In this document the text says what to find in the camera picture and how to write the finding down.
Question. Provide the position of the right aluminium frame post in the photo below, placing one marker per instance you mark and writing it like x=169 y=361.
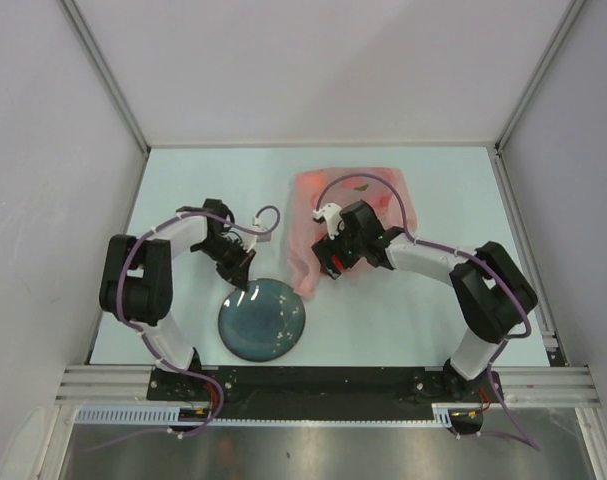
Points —
x=542 y=68

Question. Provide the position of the aluminium front rail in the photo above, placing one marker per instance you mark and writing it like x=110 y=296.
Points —
x=536 y=387

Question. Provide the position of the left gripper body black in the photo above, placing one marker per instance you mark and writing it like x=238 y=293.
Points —
x=222 y=250

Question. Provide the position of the dark blue ceramic plate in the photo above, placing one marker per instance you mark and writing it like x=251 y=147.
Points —
x=263 y=322

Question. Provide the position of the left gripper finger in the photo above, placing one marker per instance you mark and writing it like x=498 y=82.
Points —
x=242 y=270
x=226 y=272

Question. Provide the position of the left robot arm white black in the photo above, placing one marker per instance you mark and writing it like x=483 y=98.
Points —
x=137 y=281

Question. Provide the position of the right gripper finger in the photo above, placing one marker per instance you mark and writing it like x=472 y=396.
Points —
x=333 y=271
x=322 y=254

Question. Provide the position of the white slotted cable duct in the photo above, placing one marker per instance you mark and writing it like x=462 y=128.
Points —
x=163 y=416

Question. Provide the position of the pink plastic bag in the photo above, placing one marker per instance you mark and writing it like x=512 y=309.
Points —
x=384 y=188

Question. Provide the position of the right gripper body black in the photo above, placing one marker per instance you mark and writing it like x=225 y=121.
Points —
x=348 y=248

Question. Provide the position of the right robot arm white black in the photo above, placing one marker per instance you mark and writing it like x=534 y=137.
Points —
x=493 y=294

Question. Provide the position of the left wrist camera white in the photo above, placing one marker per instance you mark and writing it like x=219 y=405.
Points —
x=258 y=232

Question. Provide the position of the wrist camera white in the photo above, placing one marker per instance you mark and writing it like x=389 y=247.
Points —
x=258 y=232
x=329 y=215

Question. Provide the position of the red fake apple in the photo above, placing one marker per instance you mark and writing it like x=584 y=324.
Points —
x=337 y=264

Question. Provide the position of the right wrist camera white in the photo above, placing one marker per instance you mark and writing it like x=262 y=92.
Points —
x=329 y=215

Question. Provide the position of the aluminium frame post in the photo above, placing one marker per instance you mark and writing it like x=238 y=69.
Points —
x=89 y=44
x=542 y=68

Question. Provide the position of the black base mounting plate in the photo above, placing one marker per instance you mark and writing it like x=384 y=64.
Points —
x=362 y=394

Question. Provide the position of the left aluminium frame post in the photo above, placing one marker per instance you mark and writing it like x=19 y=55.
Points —
x=89 y=44

